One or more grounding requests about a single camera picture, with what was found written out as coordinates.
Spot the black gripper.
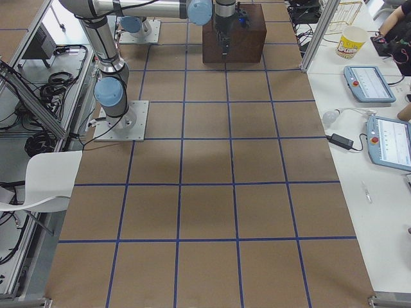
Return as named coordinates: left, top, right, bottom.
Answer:
left=214, top=0, right=238, bottom=60

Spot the dark wooden drawer box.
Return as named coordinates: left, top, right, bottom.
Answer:
left=202, top=1, right=267, bottom=64

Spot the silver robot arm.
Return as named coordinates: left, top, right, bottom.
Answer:
left=120, top=16, right=152, bottom=36
left=60, top=1, right=236, bottom=130

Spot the yellow popcorn bucket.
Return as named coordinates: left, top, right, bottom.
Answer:
left=336, top=26, right=368, bottom=59

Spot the white light bulb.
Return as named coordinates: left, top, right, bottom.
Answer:
left=322, top=109, right=342, bottom=127

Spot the far blue teach pendant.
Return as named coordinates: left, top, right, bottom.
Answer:
left=343, top=65, right=396, bottom=103

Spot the blue teach pendant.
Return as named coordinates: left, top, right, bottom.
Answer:
left=366, top=115, right=410, bottom=171
left=343, top=65, right=396, bottom=103

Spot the black power adapter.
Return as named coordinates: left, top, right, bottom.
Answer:
left=326, top=133, right=353, bottom=150

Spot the near blue teach pendant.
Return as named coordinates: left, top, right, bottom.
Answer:
left=366, top=115, right=410, bottom=171

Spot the white plastic chair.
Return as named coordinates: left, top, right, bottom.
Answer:
left=1, top=150, right=82, bottom=212

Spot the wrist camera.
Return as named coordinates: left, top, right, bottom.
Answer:
left=236, top=8, right=250, bottom=28

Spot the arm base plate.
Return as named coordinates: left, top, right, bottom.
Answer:
left=93, top=100, right=149, bottom=142
left=118, top=19, right=161, bottom=45

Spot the aluminium frame post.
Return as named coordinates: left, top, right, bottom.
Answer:
left=300, top=0, right=340, bottom=73

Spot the gold wire rack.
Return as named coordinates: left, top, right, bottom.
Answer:
left=326, top=1, right=363, bottom=35

